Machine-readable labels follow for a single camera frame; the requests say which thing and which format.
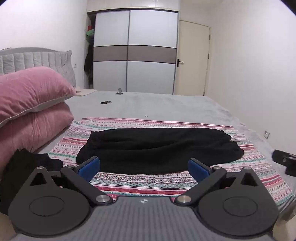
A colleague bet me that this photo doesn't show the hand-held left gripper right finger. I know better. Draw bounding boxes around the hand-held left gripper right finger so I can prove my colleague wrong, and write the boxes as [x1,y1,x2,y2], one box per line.
[174,158,275,207]

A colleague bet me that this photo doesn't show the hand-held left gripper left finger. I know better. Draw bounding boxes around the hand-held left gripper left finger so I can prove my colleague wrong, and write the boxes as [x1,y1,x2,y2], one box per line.
[17,156,114,207]

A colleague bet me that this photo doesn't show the black pants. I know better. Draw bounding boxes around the black pants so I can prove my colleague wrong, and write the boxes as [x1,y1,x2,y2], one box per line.
[76,127,244,175]

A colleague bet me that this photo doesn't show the patterned red green blanket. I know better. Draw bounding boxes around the patterned red green blanket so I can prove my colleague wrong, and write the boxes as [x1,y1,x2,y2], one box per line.
[47,117,294,210]

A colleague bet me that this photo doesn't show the dark cloth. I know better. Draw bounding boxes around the dark cloth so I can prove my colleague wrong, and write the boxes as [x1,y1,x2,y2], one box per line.
[0,148,64,215]

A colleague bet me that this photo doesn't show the pink pillow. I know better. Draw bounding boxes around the pink pillow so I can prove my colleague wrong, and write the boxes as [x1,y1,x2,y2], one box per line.
[0,102,75,171]
[0,67,77,128]

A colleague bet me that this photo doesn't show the grey bed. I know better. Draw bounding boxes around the grey bed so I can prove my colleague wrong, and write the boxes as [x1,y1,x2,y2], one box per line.
[35,89,296,216]

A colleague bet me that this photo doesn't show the beige cloth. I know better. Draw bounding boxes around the beige cloth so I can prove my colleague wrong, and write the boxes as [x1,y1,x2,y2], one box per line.
[74,89,96,97]

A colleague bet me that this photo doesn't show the dark hanging clothes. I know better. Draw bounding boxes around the dark hanging clothes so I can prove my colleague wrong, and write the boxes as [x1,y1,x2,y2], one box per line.
[84,45,94,89]

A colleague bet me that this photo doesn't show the cream door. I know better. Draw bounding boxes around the cream door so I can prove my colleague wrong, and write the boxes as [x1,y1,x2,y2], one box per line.
[174,20,211,96]

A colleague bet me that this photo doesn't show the white sliding-door wardrobe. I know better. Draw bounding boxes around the white sliding-door wardrobe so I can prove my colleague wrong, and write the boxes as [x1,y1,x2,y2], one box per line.
[87,8,179,95]

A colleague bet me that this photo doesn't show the grey tufted headboard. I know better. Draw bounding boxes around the grey tufted headboard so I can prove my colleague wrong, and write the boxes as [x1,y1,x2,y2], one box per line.
[0,47,58,76]

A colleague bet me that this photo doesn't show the green and red folded items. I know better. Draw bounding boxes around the green and red folded items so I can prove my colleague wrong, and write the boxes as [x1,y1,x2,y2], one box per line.
[86,24,96,42]

